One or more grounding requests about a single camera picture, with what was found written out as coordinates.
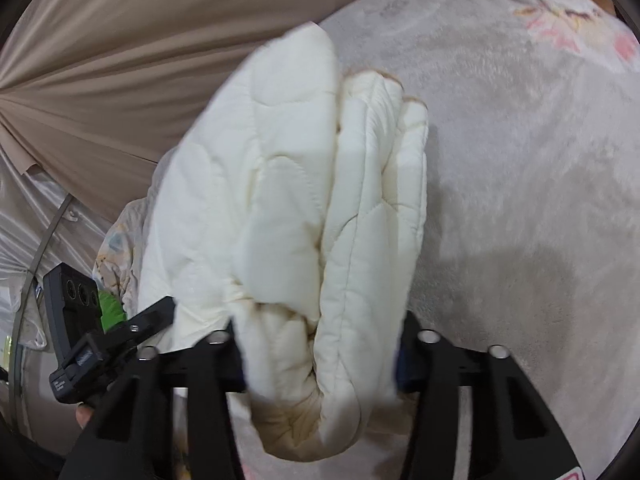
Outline cream quilted jacket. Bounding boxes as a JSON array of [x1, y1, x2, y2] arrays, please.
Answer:
[[138, 24, 428, 462]]

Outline person's left hand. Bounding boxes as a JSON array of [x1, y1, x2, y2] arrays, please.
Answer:
[[75, 403, 94, 428]]

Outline green sleeve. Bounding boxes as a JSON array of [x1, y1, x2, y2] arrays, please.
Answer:
[[98, 290, 127, 333]]

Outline silver satin curtain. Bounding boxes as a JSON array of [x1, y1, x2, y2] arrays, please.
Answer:
[[0, 123, 112, 386]]

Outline grey floral fleece blanket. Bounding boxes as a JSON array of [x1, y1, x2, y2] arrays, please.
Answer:
[[94, 0, 640, 480]]

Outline beige draped curtain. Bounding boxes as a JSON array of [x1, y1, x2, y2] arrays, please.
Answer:
[[1, 0, 355, 220]]

